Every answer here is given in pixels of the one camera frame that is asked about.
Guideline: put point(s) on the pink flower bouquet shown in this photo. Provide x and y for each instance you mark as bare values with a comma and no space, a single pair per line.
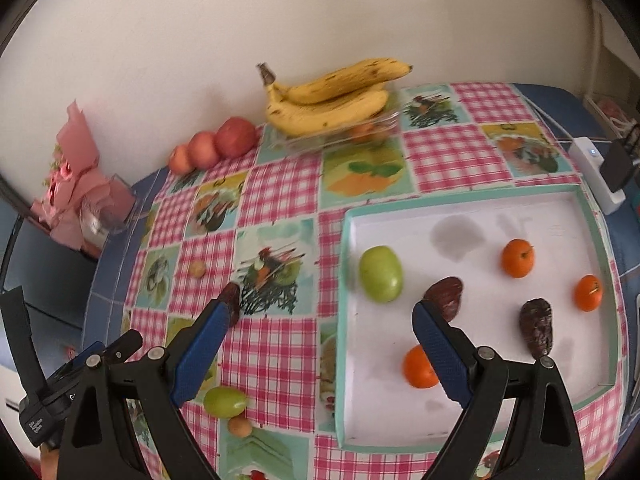
74,172

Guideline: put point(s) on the person's left hand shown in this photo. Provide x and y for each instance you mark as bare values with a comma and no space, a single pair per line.
49,462

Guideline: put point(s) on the small brown longan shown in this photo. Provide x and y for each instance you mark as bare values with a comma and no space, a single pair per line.
240,427
197,269

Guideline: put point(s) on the clear plastic fruit container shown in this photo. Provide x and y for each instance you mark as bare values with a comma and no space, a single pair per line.
275,139

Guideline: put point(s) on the black power adapter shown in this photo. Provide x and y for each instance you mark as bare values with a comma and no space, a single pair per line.
621,161

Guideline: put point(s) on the large red apple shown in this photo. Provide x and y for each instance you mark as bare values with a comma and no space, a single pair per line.
235,137

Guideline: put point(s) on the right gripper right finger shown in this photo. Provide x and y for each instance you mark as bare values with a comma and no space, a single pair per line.
542,440

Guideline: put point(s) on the small pale red apple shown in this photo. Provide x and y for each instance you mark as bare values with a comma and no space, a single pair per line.
179,162

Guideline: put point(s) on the upper yellow banana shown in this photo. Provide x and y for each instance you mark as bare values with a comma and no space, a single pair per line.
348,79

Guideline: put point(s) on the yellow banana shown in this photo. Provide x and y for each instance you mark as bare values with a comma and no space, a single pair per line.
348,79
304,120

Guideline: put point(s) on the orange fruit in container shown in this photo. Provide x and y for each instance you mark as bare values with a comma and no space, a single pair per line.
367,133

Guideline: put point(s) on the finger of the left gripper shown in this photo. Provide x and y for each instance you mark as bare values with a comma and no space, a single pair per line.
123,347
80,360

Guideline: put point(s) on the white tray teal rim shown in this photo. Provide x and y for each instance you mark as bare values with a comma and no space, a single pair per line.
463,235

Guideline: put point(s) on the orange tangerine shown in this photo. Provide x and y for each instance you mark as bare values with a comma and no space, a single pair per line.
517,258
418,370
588,293

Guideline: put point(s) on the lower yellow banana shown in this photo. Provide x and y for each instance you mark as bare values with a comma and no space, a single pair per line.
304,120

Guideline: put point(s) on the small dark dried date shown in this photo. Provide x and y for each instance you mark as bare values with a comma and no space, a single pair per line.
446,294

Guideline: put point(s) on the middle red apple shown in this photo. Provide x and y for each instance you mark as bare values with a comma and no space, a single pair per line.
202,150

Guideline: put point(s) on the large dark dried date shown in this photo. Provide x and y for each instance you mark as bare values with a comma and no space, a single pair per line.
535,321

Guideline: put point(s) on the checkered fruit-print tablecloth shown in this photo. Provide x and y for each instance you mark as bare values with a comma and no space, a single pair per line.
273,222

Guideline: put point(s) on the white power strip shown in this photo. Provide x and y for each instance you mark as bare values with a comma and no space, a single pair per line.
589,160

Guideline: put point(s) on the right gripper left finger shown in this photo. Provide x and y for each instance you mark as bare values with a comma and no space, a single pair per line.
98,438

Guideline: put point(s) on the green jujube fruit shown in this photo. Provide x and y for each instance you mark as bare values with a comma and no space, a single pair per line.
224,402
380,273

